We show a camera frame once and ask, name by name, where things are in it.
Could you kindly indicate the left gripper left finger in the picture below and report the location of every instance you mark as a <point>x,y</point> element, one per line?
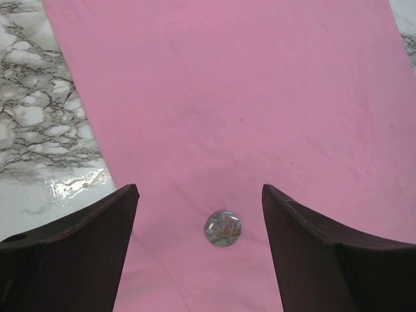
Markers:
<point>71,264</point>

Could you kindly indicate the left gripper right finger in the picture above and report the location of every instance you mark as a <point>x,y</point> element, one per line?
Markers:
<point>323,265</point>

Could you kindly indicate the pink t-shirt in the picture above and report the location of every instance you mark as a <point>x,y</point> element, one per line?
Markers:
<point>201,103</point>

